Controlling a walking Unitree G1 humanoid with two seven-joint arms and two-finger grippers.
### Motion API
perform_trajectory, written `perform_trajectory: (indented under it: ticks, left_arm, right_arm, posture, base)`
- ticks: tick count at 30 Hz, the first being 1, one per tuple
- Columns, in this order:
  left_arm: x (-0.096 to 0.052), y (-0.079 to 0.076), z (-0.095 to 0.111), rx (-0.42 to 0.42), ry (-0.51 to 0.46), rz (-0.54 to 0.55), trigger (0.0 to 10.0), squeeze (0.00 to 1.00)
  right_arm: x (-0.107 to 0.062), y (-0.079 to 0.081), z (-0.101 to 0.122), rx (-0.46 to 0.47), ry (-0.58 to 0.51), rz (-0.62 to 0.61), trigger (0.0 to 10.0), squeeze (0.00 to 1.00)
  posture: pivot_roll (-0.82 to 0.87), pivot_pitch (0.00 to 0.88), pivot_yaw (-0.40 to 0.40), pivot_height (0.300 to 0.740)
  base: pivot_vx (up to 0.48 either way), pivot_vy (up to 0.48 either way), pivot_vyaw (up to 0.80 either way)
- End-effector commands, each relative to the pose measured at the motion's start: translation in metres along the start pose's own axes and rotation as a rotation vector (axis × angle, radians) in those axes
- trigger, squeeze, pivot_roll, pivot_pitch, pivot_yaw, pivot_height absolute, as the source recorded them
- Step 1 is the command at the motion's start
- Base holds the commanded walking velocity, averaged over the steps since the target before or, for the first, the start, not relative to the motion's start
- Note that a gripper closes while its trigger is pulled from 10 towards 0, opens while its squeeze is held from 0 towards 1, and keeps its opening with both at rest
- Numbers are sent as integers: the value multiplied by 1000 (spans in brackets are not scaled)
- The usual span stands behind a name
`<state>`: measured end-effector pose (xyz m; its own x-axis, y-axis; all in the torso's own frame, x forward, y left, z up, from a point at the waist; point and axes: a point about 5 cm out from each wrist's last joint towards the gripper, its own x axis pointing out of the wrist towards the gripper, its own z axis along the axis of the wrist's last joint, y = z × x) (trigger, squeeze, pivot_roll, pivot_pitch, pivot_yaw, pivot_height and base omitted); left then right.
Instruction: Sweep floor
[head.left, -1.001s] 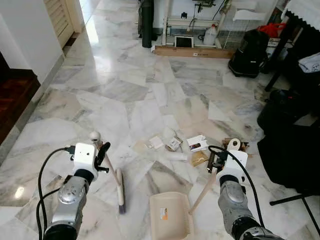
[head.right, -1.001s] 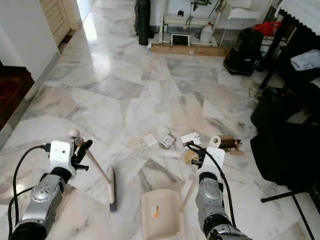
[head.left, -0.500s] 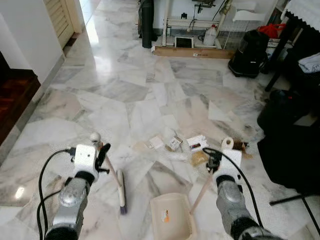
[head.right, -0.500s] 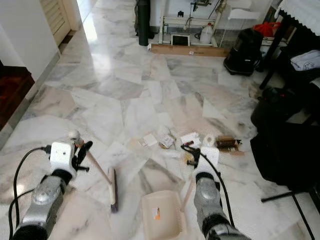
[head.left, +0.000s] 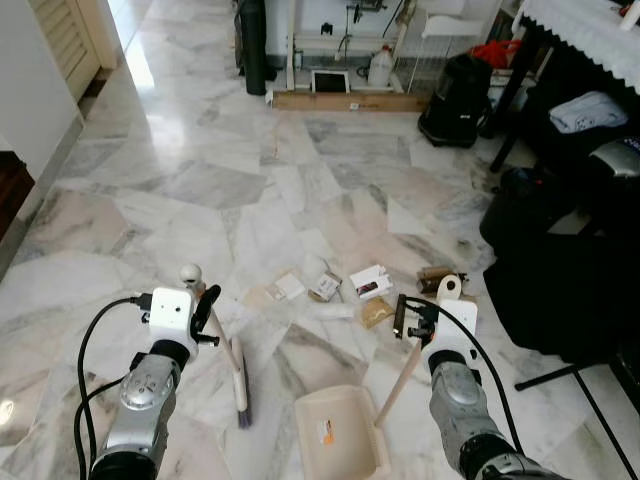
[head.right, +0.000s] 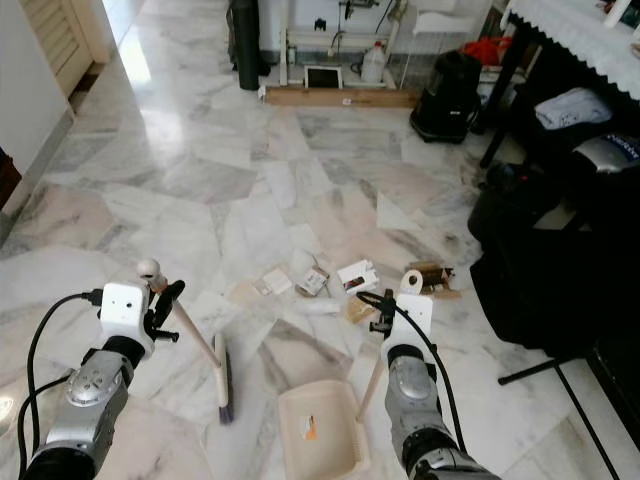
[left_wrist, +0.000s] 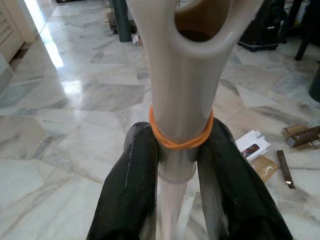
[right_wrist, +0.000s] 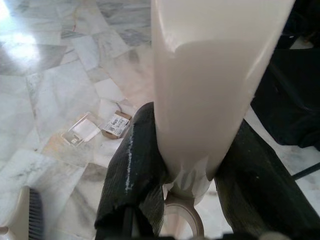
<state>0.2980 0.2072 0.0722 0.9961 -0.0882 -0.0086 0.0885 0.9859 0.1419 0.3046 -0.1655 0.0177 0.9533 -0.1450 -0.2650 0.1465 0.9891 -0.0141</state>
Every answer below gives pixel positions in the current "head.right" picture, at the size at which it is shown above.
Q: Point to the brown cardboard box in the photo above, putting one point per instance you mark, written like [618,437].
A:
[435,272]

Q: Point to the long wooden plank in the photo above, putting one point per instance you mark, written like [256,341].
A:
[340,97]

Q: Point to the white plastic basket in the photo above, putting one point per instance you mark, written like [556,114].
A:
[442,24]

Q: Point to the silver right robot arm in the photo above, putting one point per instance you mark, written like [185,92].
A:
[415,400]

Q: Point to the large black bag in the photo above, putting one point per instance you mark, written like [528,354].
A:
[550,270]

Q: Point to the dark brown wooden furniture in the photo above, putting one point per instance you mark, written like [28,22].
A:
[8,180]

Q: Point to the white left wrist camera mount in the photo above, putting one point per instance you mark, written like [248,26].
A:
[125,310]

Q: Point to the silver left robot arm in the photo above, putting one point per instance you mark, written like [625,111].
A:
[85,400]

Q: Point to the white paper scrap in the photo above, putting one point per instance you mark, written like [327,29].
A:
[277,281]

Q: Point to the thin black stand legs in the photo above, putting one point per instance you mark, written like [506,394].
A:
[540,372]

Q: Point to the white plastic jug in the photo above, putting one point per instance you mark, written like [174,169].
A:
[374,64]

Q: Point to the red plastic bag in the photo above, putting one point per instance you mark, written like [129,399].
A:
[487,50]

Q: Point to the white box with red print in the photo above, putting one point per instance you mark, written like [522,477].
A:
[357,276]

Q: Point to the tall black cylinder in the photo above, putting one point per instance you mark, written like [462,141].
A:
[245,45]

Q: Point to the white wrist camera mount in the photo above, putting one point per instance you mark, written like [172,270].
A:
[125,310]
[412,320]

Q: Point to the black table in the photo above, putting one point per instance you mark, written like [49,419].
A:
[501,78]

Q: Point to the white metal rack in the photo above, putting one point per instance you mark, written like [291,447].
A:
[310,20]

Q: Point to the beige broom with purple bristles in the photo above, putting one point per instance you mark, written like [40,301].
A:
[149,269]

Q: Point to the black bucket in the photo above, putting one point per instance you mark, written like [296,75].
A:
[512,180]

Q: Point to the small grey printed carton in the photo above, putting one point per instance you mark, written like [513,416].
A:
[311,282]

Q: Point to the folded grey cloth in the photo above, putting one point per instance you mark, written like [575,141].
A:
[573,108]

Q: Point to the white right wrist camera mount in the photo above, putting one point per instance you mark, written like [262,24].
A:
[412,320]

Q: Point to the light wooden louvre door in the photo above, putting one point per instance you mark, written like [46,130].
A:
[60,40]

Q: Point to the white lace tablecloth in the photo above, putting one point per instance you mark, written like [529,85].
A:
[580,35]

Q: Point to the white plastic tube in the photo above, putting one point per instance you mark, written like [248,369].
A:
[318,306]

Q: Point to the brown flat packet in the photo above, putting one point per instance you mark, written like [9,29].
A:
[357,310]

